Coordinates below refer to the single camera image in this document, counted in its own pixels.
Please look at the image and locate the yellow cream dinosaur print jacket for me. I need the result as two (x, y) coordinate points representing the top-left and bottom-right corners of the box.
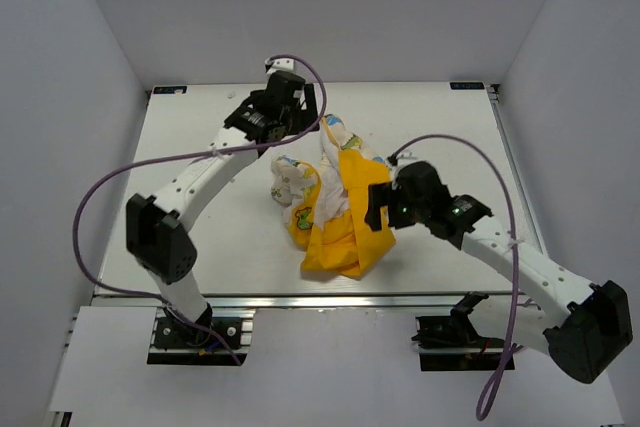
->
(271, 114), (396, 279)

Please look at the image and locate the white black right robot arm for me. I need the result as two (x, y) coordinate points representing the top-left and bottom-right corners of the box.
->
(365, 161), (633, 384)

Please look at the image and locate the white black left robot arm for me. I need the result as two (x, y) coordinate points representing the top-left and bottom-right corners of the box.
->
(126, 70), (318, 346)

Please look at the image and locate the blue left corner label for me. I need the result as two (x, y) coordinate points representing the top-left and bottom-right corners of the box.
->
(152, 86), (187, 95)

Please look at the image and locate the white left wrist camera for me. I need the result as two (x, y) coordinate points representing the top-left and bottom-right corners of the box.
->
(265, 57), (296, 76)

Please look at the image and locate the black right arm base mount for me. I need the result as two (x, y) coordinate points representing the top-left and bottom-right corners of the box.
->
(411, 292), (504, 372)

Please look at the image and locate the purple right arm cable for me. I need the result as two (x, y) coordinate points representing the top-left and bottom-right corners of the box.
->
(387, 134), (526, 422)

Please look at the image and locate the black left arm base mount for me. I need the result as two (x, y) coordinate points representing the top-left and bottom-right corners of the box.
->
(147, 309), (254, 367)

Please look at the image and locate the aluminium front table rail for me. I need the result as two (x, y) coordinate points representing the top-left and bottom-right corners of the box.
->
(94, 290), (521, 312)

